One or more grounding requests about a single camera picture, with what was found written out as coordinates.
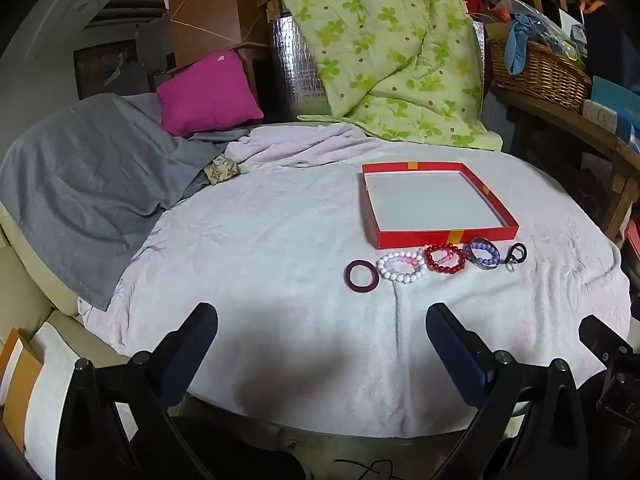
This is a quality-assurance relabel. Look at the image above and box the red shallow cardboard box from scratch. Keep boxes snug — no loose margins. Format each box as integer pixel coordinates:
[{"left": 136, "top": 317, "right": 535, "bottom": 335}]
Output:
[{"left": 361, "top": 161, "right": 521, "bottom": 250}]

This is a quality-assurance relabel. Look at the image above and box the clear plastic bag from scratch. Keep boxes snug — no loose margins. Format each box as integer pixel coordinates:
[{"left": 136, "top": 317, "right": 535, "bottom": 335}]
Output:
[{"left": 492, "top": 0, "right": 587, "bottom": 70}]

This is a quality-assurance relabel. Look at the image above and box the pale pink bead bracelet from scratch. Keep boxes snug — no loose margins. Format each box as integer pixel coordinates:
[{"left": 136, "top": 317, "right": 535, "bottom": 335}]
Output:
[{"left": 394, "top": 253, "right": 426, "bottom": 273}]

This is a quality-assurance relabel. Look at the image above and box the white cloth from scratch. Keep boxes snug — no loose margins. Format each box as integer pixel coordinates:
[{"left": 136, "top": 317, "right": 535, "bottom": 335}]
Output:
[{"left": 22, "top": 321, "right": 98, "bottom": 480}]

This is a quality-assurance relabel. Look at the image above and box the orange wooden cabinet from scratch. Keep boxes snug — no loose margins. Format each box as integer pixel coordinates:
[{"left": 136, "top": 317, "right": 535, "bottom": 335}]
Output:
[{"left": 166, "top": 0, "right": 272, "bottom": 68}]

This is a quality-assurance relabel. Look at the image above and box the purple bead bracelet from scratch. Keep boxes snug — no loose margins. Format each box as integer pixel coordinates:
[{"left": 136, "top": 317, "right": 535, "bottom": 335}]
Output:
[{"left": 468, "top": 240, "right": 501, "bottom": 265}]

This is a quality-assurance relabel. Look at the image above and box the teal box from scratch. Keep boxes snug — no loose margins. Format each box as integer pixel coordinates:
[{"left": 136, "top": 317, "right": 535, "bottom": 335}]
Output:
[{"left": 590, "top": 76, "right": 640, "bottom": 137}]

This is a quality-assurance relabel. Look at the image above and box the dark red bangle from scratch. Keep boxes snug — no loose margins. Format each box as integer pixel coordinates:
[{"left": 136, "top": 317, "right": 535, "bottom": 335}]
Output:
[{"left": 344, "top": 259, "right": 382, "bottom": 292}]

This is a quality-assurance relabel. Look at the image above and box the small patterned cushion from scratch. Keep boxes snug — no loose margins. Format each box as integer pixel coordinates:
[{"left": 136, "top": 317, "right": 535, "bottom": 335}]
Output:
[{"left": 203, "top": 156, "right": 242, "bottom": 186}]

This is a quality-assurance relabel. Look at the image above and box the black hair tie with ring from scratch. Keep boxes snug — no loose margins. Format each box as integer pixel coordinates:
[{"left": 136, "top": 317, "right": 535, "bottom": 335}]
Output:
[{"left": 504, "top": 242, "right": 529, "bottom": 273}]

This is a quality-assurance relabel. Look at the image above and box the grey blanket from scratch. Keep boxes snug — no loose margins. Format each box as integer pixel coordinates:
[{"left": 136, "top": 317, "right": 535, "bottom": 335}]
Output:
[{"left": 0, "top": 92, "right": 252, "bottom": 312}]

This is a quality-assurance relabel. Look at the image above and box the red bead bracelet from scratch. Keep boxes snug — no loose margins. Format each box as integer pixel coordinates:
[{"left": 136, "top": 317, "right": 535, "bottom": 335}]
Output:
[{"left": 423, "top": 242, "right": 469, "bottom": 275}]

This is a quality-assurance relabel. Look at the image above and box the pale pink blanket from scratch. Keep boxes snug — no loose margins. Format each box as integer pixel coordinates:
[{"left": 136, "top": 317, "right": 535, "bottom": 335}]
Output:
[{"left": 77, "top": 122, "right": 632, "bottom": 439}]

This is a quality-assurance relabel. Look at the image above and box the orange paper folder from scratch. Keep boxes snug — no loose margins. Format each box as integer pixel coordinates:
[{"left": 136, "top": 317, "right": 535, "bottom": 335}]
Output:
[{"left": 0, "top": 327, "right": 45, "bottom": 453}]

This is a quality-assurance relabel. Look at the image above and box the wooden side table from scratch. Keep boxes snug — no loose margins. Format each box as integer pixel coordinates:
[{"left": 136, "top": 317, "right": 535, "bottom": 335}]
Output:
[{"left": 489, "top": 84, "right": 640, "bottom": 243}]

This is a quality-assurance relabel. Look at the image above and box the blue cloth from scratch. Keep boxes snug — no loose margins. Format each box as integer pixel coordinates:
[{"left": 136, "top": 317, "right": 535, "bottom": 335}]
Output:
[{"left": 503, "top": 13, "right": 552, "bottom": 76}]

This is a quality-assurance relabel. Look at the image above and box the magenta pillow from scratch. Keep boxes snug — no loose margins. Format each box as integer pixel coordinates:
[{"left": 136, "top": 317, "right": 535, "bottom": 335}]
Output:
[{"left": 156, "top": 50, "right": 265, "bottom": 138}]

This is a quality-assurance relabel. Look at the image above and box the small white box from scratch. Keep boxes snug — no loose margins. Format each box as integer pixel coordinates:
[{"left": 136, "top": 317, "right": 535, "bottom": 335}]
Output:
[{"left": 582, "top": 99, "right": 619, "bottom": 134}]

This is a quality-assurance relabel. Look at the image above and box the beige sofa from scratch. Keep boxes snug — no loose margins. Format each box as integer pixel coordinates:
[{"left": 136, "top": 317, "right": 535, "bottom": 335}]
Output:
[{"left": 0, "top": 200, "right": 143, "bottom": 480}]

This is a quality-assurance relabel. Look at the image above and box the green floral quilt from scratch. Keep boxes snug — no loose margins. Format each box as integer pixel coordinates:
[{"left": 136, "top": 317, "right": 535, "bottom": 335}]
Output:
[{"left": 275, "top": 0, "right": 504, "bottom": 152}]

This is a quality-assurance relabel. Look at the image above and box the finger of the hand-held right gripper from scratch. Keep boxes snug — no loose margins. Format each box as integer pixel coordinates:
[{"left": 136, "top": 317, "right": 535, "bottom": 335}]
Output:
[{"left": 578, "top": 315, "right": 635, "bottom": 367}]

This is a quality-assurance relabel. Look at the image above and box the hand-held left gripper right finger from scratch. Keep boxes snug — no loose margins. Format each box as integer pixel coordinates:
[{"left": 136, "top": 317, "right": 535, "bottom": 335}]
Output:
[{"left": 425, "top": 302, "right": 588, "bottom": 480}]

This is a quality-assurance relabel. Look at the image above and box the black cable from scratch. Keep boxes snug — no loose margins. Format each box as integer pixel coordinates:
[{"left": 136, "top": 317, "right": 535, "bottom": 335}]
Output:
[{"left": 332, "top": 457, "right": 397, "bottom": 480}]

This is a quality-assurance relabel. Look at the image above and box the wicker basket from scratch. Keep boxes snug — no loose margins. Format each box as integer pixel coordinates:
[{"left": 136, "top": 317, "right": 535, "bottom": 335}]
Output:
[{"left": 486, "top": 39, "right": 594, "bottom": 114}]

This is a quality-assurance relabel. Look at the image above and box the white bead bracelet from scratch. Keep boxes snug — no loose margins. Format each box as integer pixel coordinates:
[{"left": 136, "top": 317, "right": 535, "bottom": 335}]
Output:
[{"left": 376, "top": 251, "right": 429, "bottom": 285}]

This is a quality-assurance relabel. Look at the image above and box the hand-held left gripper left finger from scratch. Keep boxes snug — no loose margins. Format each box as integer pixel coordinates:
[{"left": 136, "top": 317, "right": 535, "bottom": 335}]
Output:
[{"left": 56, "top": 302, "right": 219, "bottom": 480}]

